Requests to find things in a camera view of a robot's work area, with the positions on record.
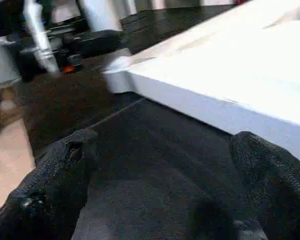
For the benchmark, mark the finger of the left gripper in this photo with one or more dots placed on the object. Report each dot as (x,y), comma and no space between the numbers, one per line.
(97,42)

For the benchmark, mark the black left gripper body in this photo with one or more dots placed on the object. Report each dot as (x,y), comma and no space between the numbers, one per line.
(65,55)

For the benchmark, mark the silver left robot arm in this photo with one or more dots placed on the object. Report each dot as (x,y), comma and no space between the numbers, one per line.
(0,60)

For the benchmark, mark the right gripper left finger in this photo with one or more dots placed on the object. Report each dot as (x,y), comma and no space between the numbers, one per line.
(45,195)

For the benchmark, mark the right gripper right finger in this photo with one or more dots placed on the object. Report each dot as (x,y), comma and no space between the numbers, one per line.
(275,190)

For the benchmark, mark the white plastic table top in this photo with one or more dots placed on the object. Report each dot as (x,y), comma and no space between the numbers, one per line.
(230,65)

